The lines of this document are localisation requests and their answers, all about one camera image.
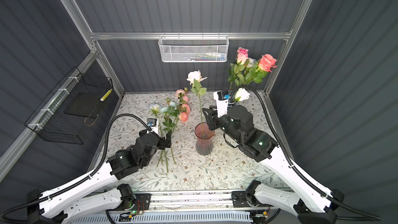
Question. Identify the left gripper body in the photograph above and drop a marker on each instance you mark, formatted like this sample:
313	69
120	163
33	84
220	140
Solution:
161	144

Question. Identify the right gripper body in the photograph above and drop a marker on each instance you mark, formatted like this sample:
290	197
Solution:
215	121

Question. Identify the red glass vase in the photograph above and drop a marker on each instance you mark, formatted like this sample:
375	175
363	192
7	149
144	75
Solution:
204	145

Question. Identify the pale pink rose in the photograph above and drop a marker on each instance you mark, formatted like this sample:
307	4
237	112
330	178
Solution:
195	78

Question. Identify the light pink rose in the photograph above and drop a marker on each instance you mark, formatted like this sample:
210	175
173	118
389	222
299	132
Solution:
236	76

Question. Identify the magenta pink rose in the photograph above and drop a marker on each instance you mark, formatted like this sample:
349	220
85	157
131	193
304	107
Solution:
242	50

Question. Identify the coral pink rose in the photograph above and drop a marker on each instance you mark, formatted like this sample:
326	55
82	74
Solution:
263	66

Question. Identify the white blue rose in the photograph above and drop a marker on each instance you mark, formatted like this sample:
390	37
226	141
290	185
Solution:
156	110

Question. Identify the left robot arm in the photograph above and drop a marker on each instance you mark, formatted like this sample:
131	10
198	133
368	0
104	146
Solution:
74	200

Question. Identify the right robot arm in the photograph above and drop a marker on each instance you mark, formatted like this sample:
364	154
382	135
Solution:
303	201

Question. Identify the white peony flower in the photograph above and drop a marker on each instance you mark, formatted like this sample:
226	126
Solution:
168	109

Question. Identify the pink peony spray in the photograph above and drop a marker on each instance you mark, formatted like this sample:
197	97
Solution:
184	108

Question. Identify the floral patterned table mat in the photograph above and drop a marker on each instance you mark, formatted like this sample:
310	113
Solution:
182	168

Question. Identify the yellow marker pen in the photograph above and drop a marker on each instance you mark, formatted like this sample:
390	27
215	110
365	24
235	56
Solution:
105	96

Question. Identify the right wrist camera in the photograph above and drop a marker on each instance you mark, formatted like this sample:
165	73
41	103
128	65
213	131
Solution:
222	102

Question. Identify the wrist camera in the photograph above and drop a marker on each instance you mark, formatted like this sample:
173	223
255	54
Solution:
222	102
153	124

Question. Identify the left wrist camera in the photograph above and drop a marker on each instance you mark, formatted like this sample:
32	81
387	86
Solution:
153	124

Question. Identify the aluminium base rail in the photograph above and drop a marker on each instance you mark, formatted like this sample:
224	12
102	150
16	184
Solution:
198	200

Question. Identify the white wire wall basket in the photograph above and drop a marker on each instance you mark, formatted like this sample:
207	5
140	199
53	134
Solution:
200	50

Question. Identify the white perforated cable tray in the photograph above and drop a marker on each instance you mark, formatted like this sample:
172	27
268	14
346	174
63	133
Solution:
209	217

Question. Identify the black wire side basket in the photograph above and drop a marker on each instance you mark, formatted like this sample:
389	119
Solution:
72	112

